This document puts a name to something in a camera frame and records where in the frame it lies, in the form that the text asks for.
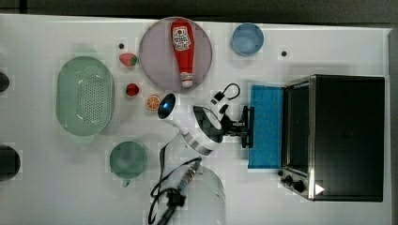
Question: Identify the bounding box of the green perforated colander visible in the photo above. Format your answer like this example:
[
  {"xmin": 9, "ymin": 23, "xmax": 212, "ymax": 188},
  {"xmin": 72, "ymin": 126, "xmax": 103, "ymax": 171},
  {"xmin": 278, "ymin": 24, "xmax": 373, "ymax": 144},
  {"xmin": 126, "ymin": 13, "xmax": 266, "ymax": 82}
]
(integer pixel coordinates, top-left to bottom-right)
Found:
[{"xmin": 55, "ymin": 51, "xmax": 115, "ymax": 143}]

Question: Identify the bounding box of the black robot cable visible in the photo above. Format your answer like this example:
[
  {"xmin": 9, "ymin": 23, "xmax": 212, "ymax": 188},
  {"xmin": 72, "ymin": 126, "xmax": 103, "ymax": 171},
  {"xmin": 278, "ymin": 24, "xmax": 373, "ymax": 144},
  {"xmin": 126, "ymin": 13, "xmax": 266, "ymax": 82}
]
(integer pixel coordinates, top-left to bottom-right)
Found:
[{"xmin": 147, "ymin": 82, "xmax": 242, "ymax": 225}]

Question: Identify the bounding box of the dark red strawberry toy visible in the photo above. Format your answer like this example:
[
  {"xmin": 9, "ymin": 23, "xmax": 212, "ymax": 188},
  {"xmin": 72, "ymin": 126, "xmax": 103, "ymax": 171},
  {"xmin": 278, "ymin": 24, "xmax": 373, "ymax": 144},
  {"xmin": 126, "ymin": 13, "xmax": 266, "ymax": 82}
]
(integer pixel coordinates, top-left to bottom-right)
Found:
[{"xmin": 126, "ymin": 83, "xmax": 140, "ymax": 97}]

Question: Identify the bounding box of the black cylinder table mount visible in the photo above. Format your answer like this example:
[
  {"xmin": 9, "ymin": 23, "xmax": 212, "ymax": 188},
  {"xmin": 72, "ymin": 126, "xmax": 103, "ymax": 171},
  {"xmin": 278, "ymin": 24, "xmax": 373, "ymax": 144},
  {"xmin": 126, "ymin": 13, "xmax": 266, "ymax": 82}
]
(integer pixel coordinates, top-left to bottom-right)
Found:
[{"xmin": 0, "ymin": 145, "xmax": 21, "ymax": 182}]

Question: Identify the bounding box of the grey round plate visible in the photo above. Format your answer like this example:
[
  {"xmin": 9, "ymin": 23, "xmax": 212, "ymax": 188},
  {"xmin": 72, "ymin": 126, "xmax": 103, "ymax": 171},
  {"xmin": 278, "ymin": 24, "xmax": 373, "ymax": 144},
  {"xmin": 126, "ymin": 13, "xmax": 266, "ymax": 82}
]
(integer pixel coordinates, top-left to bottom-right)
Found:
[{"xmin": 139, "ymin": 17, "xmax": 212, "ymax": 92}]

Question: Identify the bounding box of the black toaster oven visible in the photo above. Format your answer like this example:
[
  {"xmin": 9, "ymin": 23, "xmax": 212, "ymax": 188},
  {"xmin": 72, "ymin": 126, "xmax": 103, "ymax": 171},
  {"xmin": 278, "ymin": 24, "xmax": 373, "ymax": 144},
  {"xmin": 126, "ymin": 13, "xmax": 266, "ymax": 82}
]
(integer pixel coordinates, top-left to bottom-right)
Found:
[{"xmin": 279, "ymin": 74, "xmax": 385, "ymax": 203}]

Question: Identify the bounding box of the green mug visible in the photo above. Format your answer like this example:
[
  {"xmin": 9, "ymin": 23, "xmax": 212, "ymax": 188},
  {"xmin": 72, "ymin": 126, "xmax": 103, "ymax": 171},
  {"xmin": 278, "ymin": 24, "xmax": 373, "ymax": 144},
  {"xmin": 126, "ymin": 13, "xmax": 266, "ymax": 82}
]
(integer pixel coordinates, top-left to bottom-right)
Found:
[{"xmin": 109, "ymin": 142, "xmax": 147, "ymax": 188}]

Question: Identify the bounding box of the blue oven door with handle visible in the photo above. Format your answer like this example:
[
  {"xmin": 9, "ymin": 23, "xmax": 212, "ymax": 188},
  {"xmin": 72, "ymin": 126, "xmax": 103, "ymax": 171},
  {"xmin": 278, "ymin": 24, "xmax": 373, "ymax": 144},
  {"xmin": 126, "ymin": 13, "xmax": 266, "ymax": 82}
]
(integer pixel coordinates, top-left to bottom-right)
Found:
[{"xmin": 248, "ymin": 84, "xmax": 283, "ymax": 169}]

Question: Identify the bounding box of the orange slice toy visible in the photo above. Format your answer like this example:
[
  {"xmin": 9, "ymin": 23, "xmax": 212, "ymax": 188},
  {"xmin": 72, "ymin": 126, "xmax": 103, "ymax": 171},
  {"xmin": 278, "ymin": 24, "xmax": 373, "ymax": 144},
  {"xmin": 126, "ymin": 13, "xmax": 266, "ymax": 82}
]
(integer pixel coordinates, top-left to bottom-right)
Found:
[{"xmin": 145, "ymin": 95, "xmax": 161, "ymax": 111}]

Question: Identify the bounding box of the black round table mount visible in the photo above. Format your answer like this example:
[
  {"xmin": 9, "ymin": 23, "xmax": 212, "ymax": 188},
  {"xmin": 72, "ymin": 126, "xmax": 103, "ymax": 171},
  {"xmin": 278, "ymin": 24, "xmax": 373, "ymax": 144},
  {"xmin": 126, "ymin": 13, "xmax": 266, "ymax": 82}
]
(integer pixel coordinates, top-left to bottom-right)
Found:
[{"xmin": 0, "ymin": 72, "xmax": 9, "ymax": 92}]

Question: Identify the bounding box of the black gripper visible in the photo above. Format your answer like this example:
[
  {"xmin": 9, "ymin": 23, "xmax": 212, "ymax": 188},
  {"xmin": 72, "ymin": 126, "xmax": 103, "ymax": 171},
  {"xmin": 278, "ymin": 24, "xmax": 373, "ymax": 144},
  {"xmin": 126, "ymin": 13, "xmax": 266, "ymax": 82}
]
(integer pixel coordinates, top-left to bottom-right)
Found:
[{"xmin": 221, "ymin": 106, "xmax": 248, "ymax": 137}]

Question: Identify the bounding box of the red ketchup bottle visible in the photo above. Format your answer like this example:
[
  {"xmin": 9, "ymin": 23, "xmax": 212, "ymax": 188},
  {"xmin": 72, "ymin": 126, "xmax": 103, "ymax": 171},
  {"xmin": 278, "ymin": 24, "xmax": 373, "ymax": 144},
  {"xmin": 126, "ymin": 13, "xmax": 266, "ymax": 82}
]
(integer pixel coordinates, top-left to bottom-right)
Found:
[{"xmin": 170, "ymin": 19, "xmax": 194, "ymax": 88}]

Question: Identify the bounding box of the pale red strawberry toy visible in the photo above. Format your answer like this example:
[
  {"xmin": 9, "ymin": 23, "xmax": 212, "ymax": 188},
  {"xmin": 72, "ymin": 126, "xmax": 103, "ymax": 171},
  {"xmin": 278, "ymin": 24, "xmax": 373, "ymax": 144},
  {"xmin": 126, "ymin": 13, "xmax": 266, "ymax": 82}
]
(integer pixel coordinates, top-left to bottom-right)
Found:
[{"xmin": 119, "ymin": 52, "xmax": 138, "ymax": 68}]

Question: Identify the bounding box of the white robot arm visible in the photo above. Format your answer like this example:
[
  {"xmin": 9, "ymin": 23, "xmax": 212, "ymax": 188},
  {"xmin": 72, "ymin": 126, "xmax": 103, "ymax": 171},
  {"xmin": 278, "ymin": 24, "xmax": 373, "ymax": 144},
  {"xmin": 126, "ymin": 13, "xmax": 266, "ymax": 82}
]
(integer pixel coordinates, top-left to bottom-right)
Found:
[{"xmin": 151, "ymin": 92, "xmax": 254, "ymax": 225}]

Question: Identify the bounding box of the blue round bowl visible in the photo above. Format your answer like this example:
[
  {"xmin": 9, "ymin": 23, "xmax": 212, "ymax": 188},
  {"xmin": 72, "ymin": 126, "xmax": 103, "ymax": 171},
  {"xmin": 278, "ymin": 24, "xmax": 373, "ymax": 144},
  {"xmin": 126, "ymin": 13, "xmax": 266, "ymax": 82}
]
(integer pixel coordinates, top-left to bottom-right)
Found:
[{"xmin": 232, "ymin": 22, "xmax": 265, "ymax": 56}]

